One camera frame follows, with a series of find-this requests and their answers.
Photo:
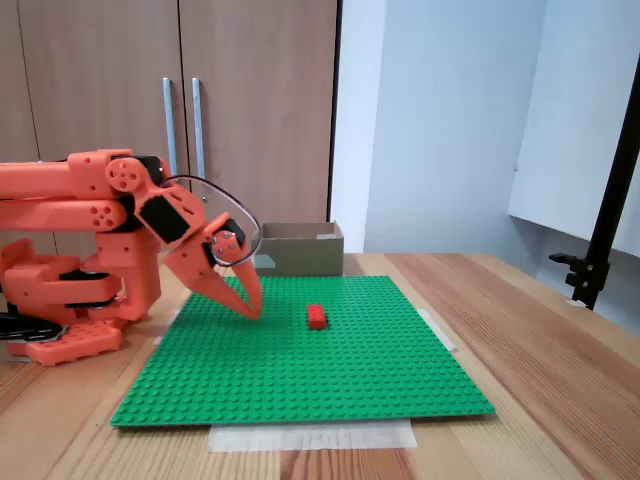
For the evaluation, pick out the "black table clamp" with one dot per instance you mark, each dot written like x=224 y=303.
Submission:
x=25 y=327

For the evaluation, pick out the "brown cardboard box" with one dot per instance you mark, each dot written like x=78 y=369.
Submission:
x=305 y=257

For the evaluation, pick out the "brown wooden cabinet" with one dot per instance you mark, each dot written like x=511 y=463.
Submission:
x=250 y=100

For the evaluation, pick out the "white wall panel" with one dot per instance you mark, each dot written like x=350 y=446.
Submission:
x=565 y=125

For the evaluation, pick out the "green lego baseplate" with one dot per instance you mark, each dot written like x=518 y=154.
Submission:
x=300 y=375

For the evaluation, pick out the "red lego block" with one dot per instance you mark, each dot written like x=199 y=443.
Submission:
x=318 y=317

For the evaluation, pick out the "wide masking tape strip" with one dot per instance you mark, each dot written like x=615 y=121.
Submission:
x=310 y=437

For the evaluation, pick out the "small white tape piece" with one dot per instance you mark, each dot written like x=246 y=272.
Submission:
x=578 y=303

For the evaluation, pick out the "black camera stand with clamp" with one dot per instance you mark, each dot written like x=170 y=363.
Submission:
x=605 y=215

